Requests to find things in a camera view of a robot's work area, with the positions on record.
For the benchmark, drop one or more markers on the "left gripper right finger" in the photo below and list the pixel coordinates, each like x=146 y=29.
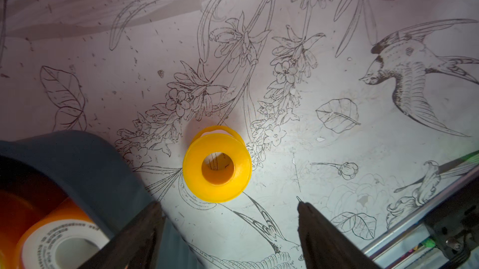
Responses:
x=323 y=246

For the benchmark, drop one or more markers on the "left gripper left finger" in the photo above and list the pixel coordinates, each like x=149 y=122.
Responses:
x=136 y=246

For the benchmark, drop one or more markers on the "orange sealing tape roll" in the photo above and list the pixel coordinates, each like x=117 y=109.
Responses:
x=217 y=166
x=65 y=239
x=17 y=216

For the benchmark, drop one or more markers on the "teal plastic storage tray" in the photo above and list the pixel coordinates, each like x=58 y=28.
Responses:
x=94 y=175

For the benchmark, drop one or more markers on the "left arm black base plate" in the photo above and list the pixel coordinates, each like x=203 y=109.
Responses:
x=454 y=225

